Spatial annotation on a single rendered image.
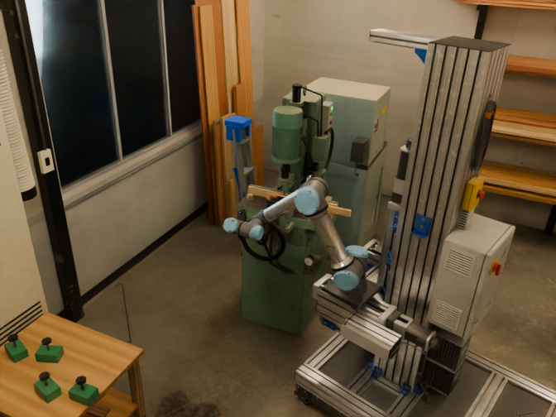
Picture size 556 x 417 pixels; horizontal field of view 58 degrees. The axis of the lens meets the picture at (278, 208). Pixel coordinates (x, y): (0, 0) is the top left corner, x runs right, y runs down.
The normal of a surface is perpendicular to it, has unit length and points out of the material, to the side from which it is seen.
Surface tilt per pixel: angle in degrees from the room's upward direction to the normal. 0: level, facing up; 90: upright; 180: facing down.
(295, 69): 90
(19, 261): 90
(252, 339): 0
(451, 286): 90
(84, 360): 0
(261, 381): 0
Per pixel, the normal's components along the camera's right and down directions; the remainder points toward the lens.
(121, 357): 0.04, -0.88
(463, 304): -0.64, 0.34
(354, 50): -0.42, 0.41
